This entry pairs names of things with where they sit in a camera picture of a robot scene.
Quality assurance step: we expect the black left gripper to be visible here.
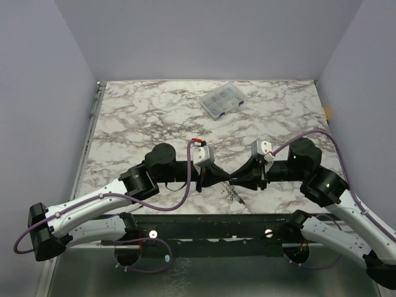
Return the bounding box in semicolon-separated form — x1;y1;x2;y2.
157;161;231;193

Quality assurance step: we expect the silver keyring chain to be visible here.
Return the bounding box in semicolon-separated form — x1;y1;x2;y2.
222;182;245;205

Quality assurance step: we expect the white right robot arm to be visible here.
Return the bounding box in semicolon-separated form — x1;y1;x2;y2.
230;137;395;290

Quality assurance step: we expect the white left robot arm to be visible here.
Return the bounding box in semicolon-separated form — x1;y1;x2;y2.
28;140;230;262

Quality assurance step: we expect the clear plastic organizer box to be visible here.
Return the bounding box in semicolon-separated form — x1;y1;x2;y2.
199;82;247;121

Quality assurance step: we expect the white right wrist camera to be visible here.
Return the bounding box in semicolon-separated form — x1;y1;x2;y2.
251;140;275;163

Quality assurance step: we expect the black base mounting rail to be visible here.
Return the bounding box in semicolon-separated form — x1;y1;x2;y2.
100;213;322;259

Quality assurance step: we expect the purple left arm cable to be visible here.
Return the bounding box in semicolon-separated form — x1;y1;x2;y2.
13;140;195;255

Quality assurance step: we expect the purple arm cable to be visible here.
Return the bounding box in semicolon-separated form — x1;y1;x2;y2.
13;140;195;255
269;129;396;244

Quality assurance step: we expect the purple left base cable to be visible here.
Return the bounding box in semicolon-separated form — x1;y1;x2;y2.
114;236;173;274

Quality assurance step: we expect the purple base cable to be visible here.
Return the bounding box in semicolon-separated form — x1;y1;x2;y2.
287;213;344;270
114;236;173;274

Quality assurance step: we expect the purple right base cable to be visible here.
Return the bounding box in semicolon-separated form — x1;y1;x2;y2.
287;213;344;270

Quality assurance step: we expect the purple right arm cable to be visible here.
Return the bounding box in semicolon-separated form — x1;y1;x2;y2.
269;129;396;244

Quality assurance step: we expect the aluminium extrusion frame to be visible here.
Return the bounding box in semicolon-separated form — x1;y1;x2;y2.
35;81;107;296

